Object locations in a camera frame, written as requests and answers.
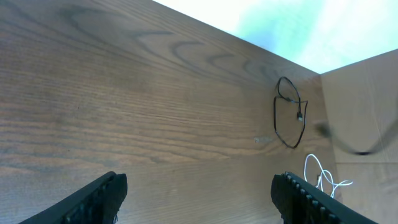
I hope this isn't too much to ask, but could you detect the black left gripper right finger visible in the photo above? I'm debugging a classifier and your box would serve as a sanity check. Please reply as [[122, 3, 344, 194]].
[[271, 172, 376, 224]]

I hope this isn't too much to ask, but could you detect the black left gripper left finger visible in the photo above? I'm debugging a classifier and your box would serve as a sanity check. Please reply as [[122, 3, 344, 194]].
[[21, 171, 127, 224]]

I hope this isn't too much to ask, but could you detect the white USB cable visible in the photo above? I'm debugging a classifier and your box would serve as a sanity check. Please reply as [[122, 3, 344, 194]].
[[303, 153, 354, 199]]

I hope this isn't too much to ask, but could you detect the black USB cable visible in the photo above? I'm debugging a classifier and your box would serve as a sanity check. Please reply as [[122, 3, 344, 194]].
[[272, 76, 309, 149], [313, 119, 398, 156]]

